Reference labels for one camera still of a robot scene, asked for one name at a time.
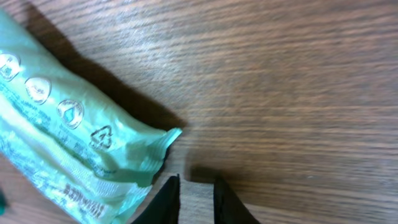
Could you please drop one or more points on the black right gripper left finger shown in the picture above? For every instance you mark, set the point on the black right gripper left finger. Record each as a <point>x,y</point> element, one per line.
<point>165,206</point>

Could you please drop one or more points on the green 3M package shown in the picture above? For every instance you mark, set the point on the green 3M package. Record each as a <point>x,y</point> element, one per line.
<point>3,203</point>

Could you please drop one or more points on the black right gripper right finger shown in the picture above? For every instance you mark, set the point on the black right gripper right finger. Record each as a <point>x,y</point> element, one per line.
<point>228,209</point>

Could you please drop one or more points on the teal plastic packet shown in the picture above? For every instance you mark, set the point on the teal plastic packet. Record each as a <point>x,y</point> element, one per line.
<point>78,147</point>

